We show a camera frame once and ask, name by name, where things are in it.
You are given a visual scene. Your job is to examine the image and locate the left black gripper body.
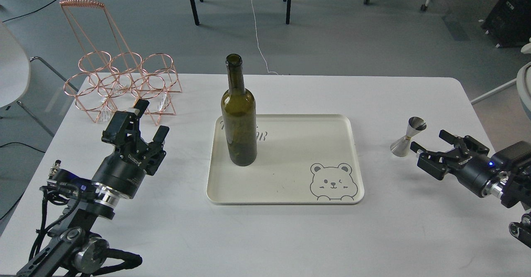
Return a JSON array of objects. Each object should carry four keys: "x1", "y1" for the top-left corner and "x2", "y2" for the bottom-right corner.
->
[{"x1": 92, "y1": 142, "x2": 166, "y2": 199}]

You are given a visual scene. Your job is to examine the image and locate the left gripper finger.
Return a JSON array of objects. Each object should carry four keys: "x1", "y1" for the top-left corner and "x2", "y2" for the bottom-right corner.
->
[
  {"x1": 101, "y1": 99, "x2": 149, "y2": 153},
  {"x1": 145, "y1": 126, "x2": 170, "y2": 156}
]

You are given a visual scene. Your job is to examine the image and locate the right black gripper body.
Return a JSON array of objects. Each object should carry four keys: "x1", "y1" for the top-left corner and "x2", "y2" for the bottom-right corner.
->
[{"x1": 416, "y1": 146, "x2": 500, "y2": 198}]

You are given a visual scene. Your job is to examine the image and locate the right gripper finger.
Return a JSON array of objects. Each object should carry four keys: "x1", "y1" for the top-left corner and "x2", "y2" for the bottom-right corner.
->
[
  {"x1": 438, "y1": 130, "x2": 490, "y2": 155},
  {"x1": 410, "y1": 141, "x2": 446, "y2": 159}
]

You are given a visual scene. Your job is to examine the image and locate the steel double jigger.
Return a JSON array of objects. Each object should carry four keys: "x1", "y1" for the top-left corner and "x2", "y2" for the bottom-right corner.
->
[{"x1": 390, "y1": 117, "x2": 427, "y2": 157}]

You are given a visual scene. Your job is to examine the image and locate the dark green wine bottle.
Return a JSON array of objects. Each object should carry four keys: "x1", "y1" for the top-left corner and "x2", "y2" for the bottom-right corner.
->
[{"x1": 221, "y1": 53, "x2": 257, "y2": 167}]

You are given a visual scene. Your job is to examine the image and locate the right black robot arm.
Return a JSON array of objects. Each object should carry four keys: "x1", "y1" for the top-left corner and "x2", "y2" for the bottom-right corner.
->
[{"x1": 410, "y1": 130, "x2": 531, "y2": 246}]

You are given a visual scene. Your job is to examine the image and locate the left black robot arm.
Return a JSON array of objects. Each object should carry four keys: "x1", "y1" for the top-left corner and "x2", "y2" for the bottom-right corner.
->
[{"x1": 17, "y1": 99, "x2": 169, "y2": 277}]

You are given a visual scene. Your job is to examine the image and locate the white chair right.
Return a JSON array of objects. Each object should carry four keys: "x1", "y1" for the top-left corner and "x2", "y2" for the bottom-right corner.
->
[{"x1": 470, "y1": 62, "x2": 531, "y2": 118}]

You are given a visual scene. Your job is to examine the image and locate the white chair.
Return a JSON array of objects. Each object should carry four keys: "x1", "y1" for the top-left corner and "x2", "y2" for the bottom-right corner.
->
[
  {"x1": 470, "y1": 62, "x2": 531, "y2": 118},
  {"x1": 0, "y1": 23, "x2": 78, "y2": 137}
]

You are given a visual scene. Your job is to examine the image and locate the cream bear serving tray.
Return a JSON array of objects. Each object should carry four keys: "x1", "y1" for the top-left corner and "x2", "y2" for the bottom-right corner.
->
[{"x1": 206, "y1": 114, "x2": 365, "y2": 205}]

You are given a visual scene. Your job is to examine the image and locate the black equipment case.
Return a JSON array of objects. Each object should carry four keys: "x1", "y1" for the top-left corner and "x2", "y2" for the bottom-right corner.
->
[{"x1": 481, "y1": 0, "x2": 531, "y2": 48}]

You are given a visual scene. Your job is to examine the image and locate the white chair left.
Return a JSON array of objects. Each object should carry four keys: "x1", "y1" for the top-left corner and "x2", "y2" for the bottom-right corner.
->
[{"x1": 0, "y1": 23, "x2": 78, "y2": 137}]

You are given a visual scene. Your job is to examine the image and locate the copper wire bottle rack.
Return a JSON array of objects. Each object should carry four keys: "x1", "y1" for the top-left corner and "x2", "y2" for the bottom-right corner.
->
[{"x1": 59, "y1": 0, "x2": 183, "y2": 125}]

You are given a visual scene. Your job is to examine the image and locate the white floor cable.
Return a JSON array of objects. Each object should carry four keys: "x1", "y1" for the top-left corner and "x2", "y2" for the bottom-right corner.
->
[{"x1": 243, "y1": 0, "x2": 280, "y2": 75}]

